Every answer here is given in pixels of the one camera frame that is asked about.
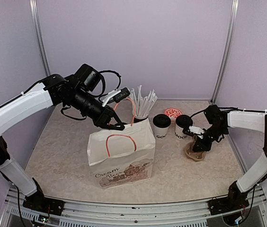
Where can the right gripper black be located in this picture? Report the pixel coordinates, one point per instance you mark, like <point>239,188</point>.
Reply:
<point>205,146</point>

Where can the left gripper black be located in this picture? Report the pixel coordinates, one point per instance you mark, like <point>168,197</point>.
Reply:
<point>103,119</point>

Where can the brown cardboard cup carrier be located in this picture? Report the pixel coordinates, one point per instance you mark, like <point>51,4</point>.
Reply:
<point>189,153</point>

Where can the white paper cup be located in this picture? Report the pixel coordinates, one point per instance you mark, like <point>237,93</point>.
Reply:
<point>178,132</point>
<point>160,133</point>

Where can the white paper takeout bag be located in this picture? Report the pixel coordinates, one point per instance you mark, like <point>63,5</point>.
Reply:
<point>116,158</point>

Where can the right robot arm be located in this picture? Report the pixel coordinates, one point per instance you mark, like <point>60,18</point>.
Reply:
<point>249,131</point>

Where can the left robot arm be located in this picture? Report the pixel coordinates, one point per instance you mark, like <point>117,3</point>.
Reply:
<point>84,90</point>

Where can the black cup with straws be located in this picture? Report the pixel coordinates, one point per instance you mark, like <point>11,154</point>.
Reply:
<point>139,119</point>

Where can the white wrapped straws bundle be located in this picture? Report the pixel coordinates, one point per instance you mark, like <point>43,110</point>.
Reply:
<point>142,105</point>

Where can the red patterned white bowl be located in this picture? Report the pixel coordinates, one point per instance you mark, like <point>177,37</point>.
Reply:
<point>173,113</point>

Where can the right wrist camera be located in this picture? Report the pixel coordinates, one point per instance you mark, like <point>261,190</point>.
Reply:
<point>193,130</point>

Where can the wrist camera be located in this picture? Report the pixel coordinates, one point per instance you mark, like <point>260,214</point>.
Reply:
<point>116,96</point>
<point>193,130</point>

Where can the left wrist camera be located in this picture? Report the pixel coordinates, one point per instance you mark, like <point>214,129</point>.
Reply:
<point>116,96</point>

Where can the left aluminium frame post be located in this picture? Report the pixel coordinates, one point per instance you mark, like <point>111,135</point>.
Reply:
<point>39,37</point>

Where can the aluminium frame post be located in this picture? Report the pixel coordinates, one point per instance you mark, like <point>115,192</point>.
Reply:
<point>226,50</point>
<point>39,37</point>

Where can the right aluminium frame post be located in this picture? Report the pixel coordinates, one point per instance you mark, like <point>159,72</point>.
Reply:
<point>226,50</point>

